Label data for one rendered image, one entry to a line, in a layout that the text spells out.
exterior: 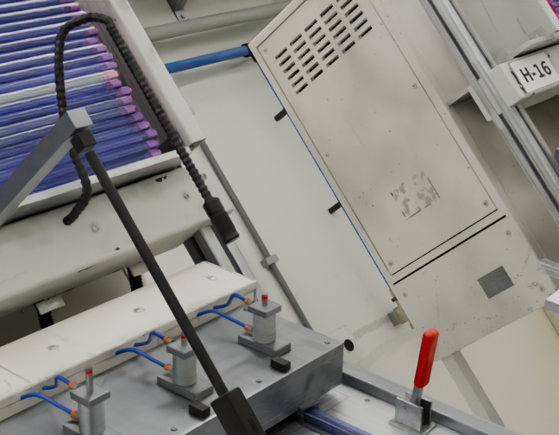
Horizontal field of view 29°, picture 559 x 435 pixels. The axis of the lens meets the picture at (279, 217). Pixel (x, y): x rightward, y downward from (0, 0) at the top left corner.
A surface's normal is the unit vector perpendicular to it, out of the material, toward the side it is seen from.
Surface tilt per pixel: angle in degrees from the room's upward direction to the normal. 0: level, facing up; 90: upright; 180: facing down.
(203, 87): 90
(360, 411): 42
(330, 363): 132
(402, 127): 90
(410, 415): 90
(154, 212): 90
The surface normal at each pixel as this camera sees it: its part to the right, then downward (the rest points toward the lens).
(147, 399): 0.01, -0.93
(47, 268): 0.58, -0.43
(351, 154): -0.65, 0.27
